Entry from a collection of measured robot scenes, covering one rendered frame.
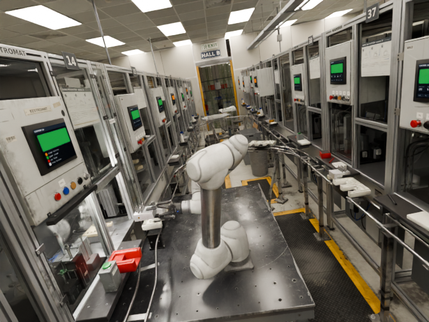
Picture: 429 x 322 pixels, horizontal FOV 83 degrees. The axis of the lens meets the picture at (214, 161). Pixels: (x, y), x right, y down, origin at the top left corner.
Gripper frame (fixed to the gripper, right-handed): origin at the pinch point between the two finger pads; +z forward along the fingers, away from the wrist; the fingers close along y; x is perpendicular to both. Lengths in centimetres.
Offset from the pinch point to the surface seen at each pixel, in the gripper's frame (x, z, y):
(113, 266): 46.2, 7.8, -1.8
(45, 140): 45, 19, 62
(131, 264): 38.8, 3.4, -8.2
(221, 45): -826, -100, 203
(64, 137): 32, 19, 61
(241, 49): -826, -172, 180
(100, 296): 52, 15, -13
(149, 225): -10.2, 8.5, -15.9
